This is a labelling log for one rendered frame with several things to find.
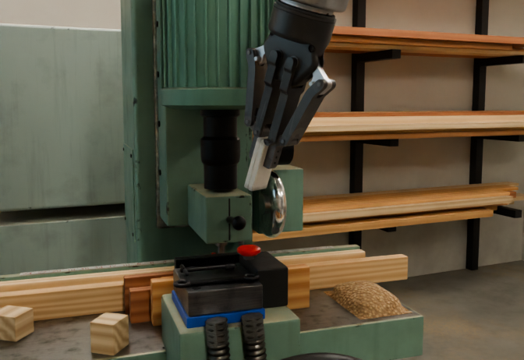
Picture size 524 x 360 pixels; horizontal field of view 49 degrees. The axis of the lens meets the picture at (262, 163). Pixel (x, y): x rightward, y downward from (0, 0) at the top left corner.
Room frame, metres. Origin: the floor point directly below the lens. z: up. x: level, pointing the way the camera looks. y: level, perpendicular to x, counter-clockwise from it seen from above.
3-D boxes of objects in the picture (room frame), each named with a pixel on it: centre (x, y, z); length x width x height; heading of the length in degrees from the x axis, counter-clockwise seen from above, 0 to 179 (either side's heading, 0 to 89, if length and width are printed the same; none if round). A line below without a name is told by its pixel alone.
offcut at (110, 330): (0.68, 0.19, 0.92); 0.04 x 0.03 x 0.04; 163
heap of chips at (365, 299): (0.85, -0.16, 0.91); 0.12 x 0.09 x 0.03; 18
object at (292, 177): (1.09, -0.03, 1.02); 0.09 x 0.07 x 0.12; 108
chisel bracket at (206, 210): (0.89, 0.07, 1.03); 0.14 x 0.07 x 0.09; 18
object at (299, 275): (0.80, 0.04, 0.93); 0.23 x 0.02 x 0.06; 108
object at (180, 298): (0.67, 0.04, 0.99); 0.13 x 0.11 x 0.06; 108
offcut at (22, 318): (0.72, 0.33, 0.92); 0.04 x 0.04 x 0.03; 74
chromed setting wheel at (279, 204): (1.03, -0.01, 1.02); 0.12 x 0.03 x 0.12; 18
